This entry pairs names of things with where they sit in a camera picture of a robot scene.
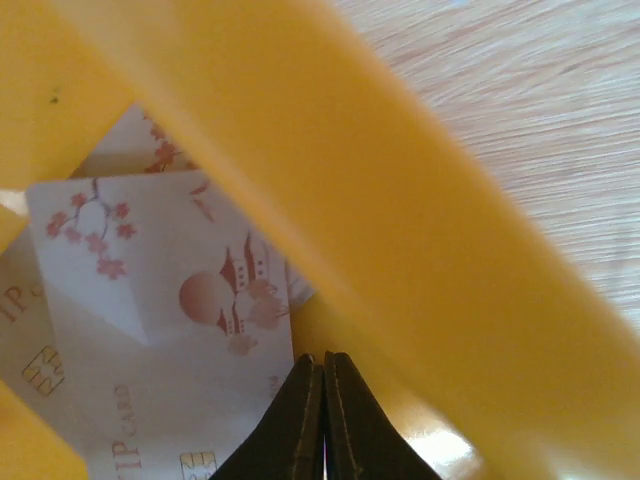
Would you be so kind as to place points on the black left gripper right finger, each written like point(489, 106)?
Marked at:
point(361, 442)

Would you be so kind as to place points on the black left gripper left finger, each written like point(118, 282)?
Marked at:
point(288, 441)

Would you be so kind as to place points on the white card with blossom print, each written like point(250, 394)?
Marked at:
point(135, 144)

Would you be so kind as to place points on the small yellow plastic bin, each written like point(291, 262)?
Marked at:
point(459, 181)

